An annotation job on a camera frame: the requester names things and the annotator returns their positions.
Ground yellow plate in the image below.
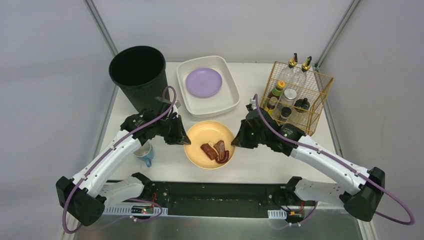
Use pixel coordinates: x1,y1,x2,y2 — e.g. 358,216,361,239
184,120,235,170

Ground brown roasted meat piece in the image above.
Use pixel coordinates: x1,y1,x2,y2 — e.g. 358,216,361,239
200,140,230,164

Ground yellow label sauce bottle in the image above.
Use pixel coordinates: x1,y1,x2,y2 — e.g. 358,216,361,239
264,96,278,116

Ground black cap spice jar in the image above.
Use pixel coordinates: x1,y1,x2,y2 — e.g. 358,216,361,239
278,107,292,124

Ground yellow cap sauce bottle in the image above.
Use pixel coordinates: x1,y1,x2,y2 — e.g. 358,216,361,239
267,80,286,100

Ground silver lid salt shaker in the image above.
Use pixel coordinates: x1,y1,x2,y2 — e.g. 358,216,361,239
280,88,298,108

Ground purple plate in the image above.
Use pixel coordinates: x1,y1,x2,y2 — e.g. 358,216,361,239
185,67,223,98

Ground clear glass oil bottle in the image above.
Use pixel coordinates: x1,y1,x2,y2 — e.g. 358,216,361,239
277,52,298,83

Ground glass bottle with brown sauce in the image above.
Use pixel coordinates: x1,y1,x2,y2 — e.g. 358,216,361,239
292,56,312,87

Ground black lid grinder jar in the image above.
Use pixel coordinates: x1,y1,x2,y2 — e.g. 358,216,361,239
293,97,311,114

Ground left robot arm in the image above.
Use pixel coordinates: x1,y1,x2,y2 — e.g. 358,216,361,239
55,105,191,227

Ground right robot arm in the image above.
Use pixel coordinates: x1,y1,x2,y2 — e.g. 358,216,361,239
231,104,385,222

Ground blue mug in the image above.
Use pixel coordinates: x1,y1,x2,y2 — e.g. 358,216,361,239
133,141,155,168

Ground white rectangular tub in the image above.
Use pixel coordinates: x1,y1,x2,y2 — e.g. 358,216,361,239
176,55,240,118

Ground black plastic bin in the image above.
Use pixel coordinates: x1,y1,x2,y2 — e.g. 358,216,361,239
108,45,168,112

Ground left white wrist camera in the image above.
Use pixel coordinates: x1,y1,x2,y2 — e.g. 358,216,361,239
155,96,181,115

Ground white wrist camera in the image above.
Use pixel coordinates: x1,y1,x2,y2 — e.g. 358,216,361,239
245,103,257,113
155,96,181,115

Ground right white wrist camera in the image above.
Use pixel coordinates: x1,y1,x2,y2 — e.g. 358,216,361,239
245,103,257,113

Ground gold wire basket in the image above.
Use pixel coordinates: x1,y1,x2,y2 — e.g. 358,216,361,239
272,70,334,136

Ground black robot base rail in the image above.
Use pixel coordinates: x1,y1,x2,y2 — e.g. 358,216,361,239
99,180,352,221

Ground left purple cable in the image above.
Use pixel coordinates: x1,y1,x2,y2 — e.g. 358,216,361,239
61,86,177,235

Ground purple cable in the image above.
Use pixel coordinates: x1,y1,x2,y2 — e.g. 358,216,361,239
61,86,177,235
253,93,416,226

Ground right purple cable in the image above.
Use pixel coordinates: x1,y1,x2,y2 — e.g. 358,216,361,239
253,93,416,226

